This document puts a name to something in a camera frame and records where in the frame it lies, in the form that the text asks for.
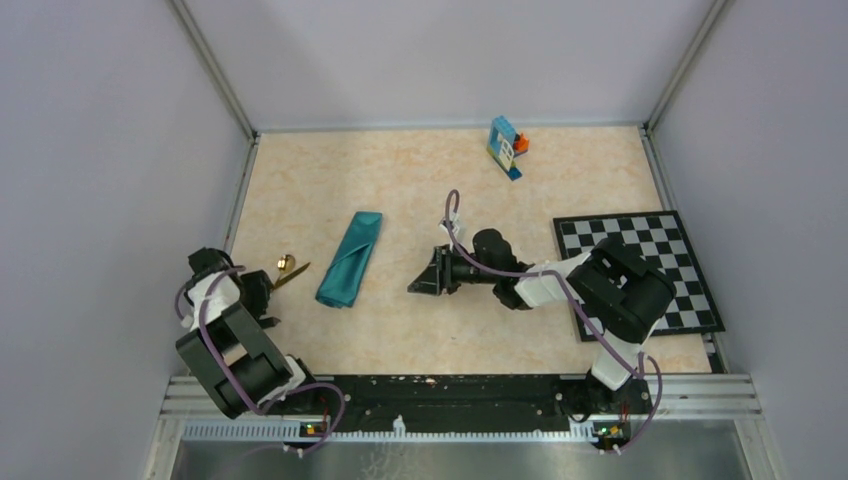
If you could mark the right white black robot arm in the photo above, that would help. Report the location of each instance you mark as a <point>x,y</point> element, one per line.
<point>610,283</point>

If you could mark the black white checkerboard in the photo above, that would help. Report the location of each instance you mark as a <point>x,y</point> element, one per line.
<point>659,237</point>

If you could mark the colourful toy block house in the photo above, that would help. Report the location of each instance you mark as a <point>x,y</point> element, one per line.
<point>505,144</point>

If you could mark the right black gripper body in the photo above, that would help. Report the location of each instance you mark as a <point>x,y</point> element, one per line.
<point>470,272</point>

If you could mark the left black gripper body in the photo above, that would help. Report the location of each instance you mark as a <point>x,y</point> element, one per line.
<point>253,292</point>

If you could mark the gold spoon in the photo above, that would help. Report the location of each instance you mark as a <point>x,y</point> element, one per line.
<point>285,265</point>

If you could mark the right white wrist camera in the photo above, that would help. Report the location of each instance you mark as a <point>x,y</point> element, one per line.
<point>455,231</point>

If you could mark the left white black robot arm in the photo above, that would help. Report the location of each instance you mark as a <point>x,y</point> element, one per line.
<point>227,347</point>

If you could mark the teal cloth napkin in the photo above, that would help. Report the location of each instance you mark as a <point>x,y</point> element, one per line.
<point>343,278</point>

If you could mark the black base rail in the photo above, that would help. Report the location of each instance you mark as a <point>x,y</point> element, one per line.
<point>470,407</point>

